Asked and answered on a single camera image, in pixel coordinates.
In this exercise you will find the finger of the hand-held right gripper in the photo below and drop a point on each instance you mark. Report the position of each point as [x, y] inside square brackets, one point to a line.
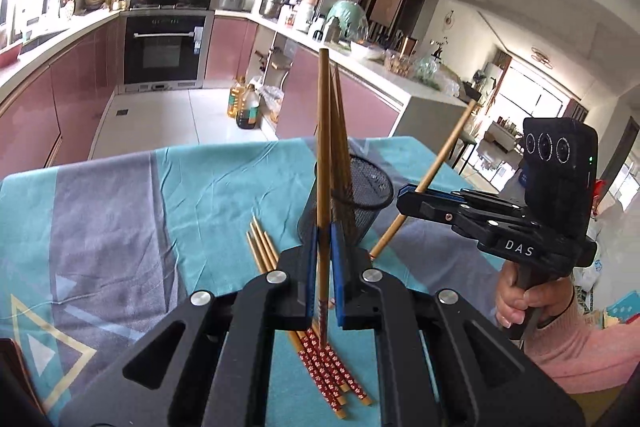
[435, 191]
[440, 210]

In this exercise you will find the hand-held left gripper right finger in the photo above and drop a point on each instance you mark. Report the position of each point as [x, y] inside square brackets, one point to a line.
[339, 277]

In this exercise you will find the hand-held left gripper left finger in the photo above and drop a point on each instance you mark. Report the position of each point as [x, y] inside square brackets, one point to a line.
[312, 272]

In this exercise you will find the single wooden chopstick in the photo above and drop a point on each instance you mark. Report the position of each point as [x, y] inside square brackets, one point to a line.
[440, 157]
[324, 157]

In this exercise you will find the black mesh utensil holder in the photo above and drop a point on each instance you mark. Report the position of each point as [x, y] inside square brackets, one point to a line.
[370, 192]

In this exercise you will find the bundle of wooden chopsticks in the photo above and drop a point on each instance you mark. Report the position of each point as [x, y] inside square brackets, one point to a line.
[325, 377]

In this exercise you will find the person's right forearm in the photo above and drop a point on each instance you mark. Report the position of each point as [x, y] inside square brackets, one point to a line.
[590, 347]

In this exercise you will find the person's right hand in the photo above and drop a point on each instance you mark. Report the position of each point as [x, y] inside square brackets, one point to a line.
[510, 302]

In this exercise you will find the pink base cabinet run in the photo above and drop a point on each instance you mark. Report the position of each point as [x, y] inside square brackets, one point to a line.
[65, 92]
[345, 107]

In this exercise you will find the glass jar of snacks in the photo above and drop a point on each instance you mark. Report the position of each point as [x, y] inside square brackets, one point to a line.
[398, 63]

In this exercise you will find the white bowl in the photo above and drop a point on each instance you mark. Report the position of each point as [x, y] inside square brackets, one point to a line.
[367, 50]

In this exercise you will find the blue patterned tablecloth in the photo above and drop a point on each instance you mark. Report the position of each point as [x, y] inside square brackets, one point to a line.
[150, 217]

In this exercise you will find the plastic bag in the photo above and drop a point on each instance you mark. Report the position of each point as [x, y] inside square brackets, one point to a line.
[272, 102]

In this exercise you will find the cooking oil bottles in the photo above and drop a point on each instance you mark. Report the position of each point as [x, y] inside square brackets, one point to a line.
[247, 109]

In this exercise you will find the yellow cooking oil bottle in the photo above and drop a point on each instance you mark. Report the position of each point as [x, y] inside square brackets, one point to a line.
[237, 99]

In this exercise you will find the green dome food cover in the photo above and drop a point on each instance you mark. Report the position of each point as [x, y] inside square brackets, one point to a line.
[347, 19]

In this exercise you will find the steel stock pot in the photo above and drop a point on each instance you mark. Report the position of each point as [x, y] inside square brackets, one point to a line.
[272, 5]

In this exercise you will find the built-in black oven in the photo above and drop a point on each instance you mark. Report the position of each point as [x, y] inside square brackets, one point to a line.
[165, 52]

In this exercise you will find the small steel kettle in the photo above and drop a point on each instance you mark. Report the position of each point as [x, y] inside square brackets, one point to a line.
[120, 2]

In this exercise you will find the framed wall picture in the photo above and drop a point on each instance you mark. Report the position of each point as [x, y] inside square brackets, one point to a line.
[387, 4]

